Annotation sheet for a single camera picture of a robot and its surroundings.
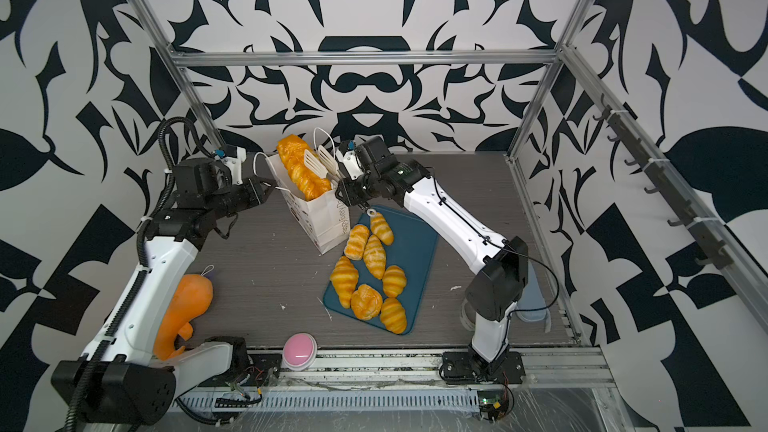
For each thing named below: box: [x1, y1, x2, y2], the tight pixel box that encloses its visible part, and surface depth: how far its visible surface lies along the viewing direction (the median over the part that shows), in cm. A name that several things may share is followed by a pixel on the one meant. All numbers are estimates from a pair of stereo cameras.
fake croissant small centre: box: [382, 265, 407, 298], surface depth 88 cm
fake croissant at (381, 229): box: [370, 212, 394, 246], surface depth 98 cm
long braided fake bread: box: [277, 134, 332, 201], surface depth 82 cm
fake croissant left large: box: [330, 256, 359, 309], surface depth 87 cm
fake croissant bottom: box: [380, 297, 407, 335], surface depth 81 cm
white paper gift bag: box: [265, 153, 351, 255], surface depth 83 cm
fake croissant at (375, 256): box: [363, 234, 387, 280], surface depth 91 cm
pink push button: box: [282, 332, 318, 371], surface depth 77 cm
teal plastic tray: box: [323, 206, 439, 335], surface depth 89 cm
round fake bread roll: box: [351, 284, 383, 321], surface depth 83 cm
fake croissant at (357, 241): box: [344, 224, 370, 260], surface depth 94 cm
